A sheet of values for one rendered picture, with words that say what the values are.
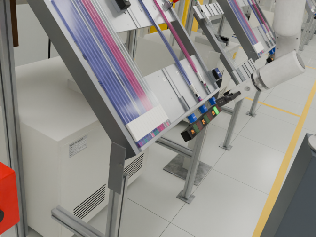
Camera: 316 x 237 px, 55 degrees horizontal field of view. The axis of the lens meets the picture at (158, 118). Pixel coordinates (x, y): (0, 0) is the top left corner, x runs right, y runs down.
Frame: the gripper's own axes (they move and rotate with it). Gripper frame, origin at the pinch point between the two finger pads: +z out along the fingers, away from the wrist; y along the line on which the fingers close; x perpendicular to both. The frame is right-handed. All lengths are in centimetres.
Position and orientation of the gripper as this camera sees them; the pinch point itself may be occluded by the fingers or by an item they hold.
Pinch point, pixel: (223, 99)
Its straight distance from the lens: 125.5
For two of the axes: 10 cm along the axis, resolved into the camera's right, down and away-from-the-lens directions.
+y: 5.1, -3.5, 7.9
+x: -5.1, -8.6, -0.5
